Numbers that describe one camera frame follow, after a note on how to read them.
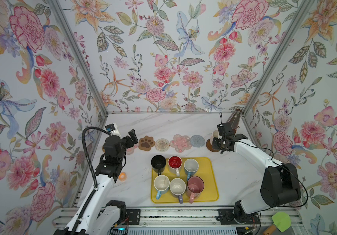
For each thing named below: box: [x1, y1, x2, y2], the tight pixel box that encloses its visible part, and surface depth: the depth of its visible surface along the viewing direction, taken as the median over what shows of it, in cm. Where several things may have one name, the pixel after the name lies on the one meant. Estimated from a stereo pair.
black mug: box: [150, 154, 167, 176], surface depth 87 cm
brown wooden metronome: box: [226, 108, 242, 135], surface depth 103 cm
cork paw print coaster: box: [138, 135, 156, 152], surface depth 105 cm
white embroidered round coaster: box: [154, 138, 170, 152], surface depth 103 cm
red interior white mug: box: [168, 155, 183, 178], surface depth 88 cm
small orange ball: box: [118, 171, 127, 182], surface depth 90 cm
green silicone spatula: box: [263, 211, 292, 235], surface depth 75 cm
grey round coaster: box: [190, 134, 206, 148], surface depth 106 cm
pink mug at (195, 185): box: [186, 175, 205, 205], surface depth 77 cm
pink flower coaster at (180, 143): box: [169, 134, 193, 153], surface depth 105 cm
